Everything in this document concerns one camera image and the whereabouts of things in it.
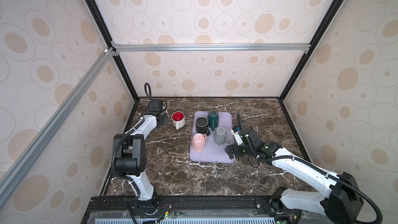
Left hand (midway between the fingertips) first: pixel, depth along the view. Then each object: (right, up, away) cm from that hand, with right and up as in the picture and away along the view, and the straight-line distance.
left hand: (166, 115), depth 95 cm
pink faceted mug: (+20, -15, -10) cm, 27 cm away
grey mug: (+33, -12, -5) cm, 36 cm away
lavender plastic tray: (+29, -22, -3) cm, 37 cm away
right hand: (+39, -16, -13) cm, 44 cm away
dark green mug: (+29, -2, +2) cm, 30 cm away
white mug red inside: (+6, -2, +8) cm, 10 cm away
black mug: (+22, -5, -3) cm, 23 cm away
